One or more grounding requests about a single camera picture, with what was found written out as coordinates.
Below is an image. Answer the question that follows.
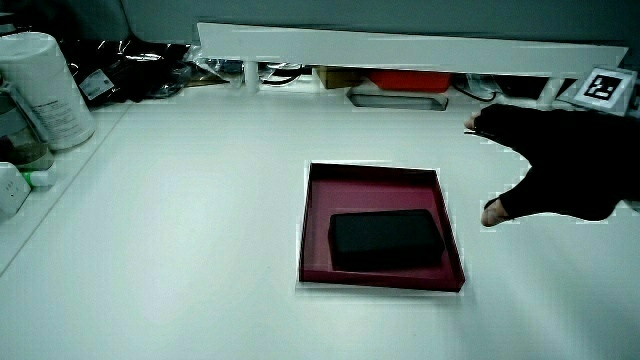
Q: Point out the person's right hand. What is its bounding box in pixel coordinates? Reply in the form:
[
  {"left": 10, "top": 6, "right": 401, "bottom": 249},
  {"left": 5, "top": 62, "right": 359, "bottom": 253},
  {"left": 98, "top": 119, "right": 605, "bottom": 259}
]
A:
[{"left": 463, "top": 64, "right": 640, "bottom": 229}]

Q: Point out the black battery pack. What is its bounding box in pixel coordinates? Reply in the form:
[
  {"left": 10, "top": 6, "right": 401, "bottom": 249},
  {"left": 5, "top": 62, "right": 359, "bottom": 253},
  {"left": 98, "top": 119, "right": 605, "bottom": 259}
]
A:
[{"left": 327, "top": 208, "right": 447, "bottom": 273}]

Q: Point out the dark red square plate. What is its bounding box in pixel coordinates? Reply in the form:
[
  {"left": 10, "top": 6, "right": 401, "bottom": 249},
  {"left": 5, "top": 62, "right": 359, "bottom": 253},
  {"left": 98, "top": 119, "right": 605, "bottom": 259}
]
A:
[{"left": 298, "top": 161, "right": 467, "bottom": 294}]

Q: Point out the red box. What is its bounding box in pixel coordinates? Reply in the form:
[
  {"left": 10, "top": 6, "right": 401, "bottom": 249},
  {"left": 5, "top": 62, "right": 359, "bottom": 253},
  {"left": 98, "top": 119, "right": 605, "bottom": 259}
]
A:
[{"left": 368, "top": 69, "right": 454, "bottom": 95}]

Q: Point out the white raised shelf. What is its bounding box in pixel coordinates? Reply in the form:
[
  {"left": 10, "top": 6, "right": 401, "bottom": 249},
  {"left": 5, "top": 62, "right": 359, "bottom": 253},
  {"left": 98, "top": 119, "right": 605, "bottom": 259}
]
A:
[{"left": 196, "top": 21, "right": 630, "bottom": 109}]

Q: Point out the brown cardboard box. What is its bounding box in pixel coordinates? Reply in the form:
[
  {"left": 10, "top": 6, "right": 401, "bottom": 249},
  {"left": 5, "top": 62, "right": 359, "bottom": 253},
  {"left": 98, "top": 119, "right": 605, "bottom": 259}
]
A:
[{"left": 314, "top": 65, "right": 372, "bottom": 91}]

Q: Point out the clear plastic bag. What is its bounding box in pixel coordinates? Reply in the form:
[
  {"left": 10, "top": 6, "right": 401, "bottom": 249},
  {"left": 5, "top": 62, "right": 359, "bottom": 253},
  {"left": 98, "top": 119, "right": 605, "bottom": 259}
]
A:
[{"left": 185, "top": 44, "right": 304, "bottom": 87}]

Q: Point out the black plastic bag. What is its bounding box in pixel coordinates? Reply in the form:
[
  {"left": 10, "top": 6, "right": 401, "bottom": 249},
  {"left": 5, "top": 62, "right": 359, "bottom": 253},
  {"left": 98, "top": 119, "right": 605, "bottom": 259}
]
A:
[{"left": 58, "top": 37, "right": 194, "bottom": 107}]

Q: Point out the white cylindrical canister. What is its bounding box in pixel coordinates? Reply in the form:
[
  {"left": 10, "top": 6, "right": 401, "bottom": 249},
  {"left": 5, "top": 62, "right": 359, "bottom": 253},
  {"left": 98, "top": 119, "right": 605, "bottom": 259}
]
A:
[{"left": 0, "top": 31, "right": 97, "bottom": 152}]

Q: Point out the small white green tube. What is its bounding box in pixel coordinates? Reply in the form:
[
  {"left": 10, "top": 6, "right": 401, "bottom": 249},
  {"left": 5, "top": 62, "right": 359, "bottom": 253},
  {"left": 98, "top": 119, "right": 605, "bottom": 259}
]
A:
[{"left": 19, "top": 168, "right": 57, "bottom": 190}]

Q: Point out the clear glass jar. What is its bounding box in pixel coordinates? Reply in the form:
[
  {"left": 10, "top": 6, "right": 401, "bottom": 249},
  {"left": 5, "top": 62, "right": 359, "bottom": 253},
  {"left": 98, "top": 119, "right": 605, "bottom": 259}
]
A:
[{"left": 0, "top": 74, "right": 56, "bottom": 172}]

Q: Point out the white power adapter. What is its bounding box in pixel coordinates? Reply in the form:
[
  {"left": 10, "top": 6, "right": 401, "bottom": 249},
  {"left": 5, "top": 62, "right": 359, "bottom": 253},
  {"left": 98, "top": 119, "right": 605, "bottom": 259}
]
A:
[{"left": 0, "top": 161, "right": 33, "bottom": 219}]

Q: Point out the black cable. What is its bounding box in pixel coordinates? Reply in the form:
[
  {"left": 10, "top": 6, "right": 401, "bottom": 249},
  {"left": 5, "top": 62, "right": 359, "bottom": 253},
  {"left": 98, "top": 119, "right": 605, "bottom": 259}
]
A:
[{"left": 451, "top": 74, "right": 502, "bottom": 104}]

